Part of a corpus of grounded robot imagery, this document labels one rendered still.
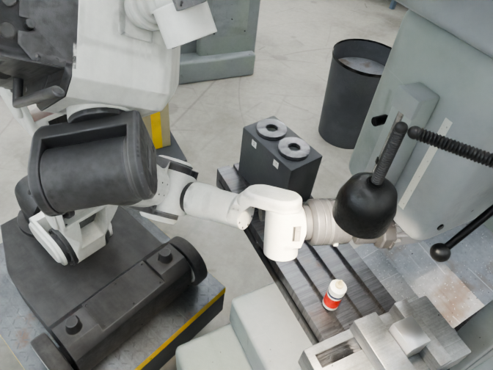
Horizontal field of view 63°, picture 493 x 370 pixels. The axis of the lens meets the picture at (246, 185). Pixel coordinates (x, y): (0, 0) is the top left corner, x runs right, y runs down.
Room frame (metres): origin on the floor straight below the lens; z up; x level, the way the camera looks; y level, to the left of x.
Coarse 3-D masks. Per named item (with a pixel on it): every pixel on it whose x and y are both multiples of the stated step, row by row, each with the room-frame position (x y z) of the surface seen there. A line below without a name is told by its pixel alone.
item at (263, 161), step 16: (256, 128) 0.94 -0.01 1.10; (272, 128) 0.96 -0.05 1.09; (288, 128) 0.97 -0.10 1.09; (256, 144) 0.90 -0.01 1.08; (272, 144) 0.89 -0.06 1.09; (288, 144) 0.88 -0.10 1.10; (304, 144) 0.89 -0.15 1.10; (240, 160) 0.95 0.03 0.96; (256, 160) 0.89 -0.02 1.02; (272, 160) 0.84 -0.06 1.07; (288, 160) 0.83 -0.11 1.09; (304, 160) 0.84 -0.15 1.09; (320, 160) 0.86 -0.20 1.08; (256, 176) 0.88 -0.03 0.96; (272, 176) 0.84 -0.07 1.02; (288, 176) 0.79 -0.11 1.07; (304, 176) 0.83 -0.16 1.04; (304, 192) 0.84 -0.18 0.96
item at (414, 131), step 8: (416, 128) 0.33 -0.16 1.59; (416, 136) 0.33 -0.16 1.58; (424, 136) 0.33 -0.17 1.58; (432, 136) 0.33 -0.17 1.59; (440, 136) 0.33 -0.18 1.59; (432, 144) 0.32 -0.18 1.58; (440, 144) 0.32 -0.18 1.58; (448, 144) 0.32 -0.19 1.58; (456, 144) 0.32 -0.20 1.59; (464, 144) 0.32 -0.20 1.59; (448, 152) 0.32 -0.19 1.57; (456, 152) 0.31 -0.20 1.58; (464, 152) 0.31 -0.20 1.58; (472, 152) 0.31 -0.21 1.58; (480, 152) 0.31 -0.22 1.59; (488, 152) 0.31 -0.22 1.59; (480, 160) 0.31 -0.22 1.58; (488, 160) 0.30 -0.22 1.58
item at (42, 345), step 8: (40, 336) 0.47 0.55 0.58; (32, 344) 0.44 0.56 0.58; (40, 344) 0.44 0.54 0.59; (48, 344) 0.44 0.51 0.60; (40, 352) 0.42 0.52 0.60; (48, 352) 0.42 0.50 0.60; (56, 352) 0.42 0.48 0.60; (48, 360) 0.40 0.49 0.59; (56, 360) 0.40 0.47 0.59; (64, 360) 0.41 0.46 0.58; (48, 368) 0.38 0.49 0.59; (56, 368) 0.39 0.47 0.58; (64, 368) 0.39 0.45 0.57; (72, 368) 0.40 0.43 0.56
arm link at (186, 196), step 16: (176, 176) 0.56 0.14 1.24; (192, 176) 0.60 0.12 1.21; (176, 192) 0.54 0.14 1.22; (192, 192) 0.54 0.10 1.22; (208, 192) 0.54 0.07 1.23; (224, 192) 0.54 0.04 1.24; (160, 208) 0.51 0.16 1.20; (176, 208) 0.52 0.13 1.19; (192, 208) 0.52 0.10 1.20; (208, 208) 0.51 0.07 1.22; (224, 208) 0.50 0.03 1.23; (224, 224) 0.50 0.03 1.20
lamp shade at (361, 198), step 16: (352, 176) 0.36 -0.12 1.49; (368, 176) 0.35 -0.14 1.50; (352, 192) 0.33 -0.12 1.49; (368, 192) 0.33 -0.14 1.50; (384, 192) 0.33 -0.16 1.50; (336, 208) 0.33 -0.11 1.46; (352, 208) 0.32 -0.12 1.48; (368, 208) 0.31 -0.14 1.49; (384, 208) 0.31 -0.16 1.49; (352, 224) 0.31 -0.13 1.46; (368, 224) 0.31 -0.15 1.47; (384, 224) 0.31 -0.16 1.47
